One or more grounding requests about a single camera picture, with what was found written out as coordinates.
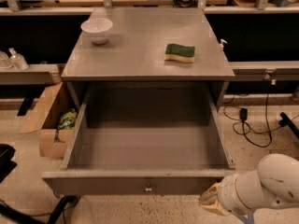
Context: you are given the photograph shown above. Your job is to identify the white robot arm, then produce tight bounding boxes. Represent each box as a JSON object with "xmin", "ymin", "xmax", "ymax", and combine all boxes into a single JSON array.
[{"xmin": 199, "ymin": 154, "xmax": 299, "ymax": 217}]

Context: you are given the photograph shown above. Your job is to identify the green yellow sponge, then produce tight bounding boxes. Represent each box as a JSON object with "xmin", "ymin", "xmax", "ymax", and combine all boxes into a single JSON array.
[{"xmin": 164, "ymin": 44, "xmax": 195, "ymax": 63}]

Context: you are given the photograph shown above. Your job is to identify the cardboard box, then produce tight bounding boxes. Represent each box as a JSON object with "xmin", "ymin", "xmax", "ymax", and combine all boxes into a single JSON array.
[{"xmin": 21, "ymin": 82, "xmax": 75, "ymax": 159}]

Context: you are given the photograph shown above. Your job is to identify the small white pump bottle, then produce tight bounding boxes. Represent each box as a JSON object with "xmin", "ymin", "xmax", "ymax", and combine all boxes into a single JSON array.
[{"xmin": 220, "ymin": 39, "xmax": 227, "ymax": 50}]

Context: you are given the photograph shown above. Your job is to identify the grey wooden drawer cabinet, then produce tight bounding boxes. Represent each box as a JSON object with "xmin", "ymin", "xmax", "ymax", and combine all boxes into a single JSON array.
[{"xmin": 62, "ymin": 7, "xmax": 235, "ymax": 105}]

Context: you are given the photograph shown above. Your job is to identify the white ceramic bowl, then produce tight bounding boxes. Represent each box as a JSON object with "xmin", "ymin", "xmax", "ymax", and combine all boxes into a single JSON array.
[{"xmin": 80, "ymin": 18, "xmax": 113, "ymax": 44}]

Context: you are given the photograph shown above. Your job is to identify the green snack bag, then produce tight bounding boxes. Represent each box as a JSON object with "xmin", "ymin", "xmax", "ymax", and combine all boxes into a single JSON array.
[{"xmin": 57, "ymin": 108, "xmax": 78, "ymax": 130}]

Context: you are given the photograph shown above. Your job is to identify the black floor stand base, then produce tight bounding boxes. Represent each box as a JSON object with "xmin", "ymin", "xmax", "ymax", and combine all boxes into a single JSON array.
[{"xmin": 0, "ymin": 196, "xmax": 80, "ymax": 224}]

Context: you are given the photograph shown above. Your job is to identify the grey top drawer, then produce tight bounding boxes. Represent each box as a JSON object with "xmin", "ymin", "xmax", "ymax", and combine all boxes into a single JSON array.
[{"xmin": 42, "ymin": 83, "xmax": 235, "ymax": 195}]

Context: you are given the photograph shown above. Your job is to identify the clear plastic bottle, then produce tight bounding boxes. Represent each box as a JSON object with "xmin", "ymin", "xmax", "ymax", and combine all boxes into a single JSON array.
[{"xmin": 0, "ymin": 51, "xmax": 12, "ymax": 69}]

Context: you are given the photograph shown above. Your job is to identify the clear sanitizer bottle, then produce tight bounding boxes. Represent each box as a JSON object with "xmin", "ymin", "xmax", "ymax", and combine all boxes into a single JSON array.
[{"xmin": 8, "ymin": 48, "xmax": 29, "ymax": 70}]

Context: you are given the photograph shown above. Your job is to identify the black object at left edge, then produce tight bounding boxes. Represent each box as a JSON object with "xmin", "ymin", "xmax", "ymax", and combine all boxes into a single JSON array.
[{"xmin": 0, "ymin": 144, "xmax": 17, "ymax": 183}]

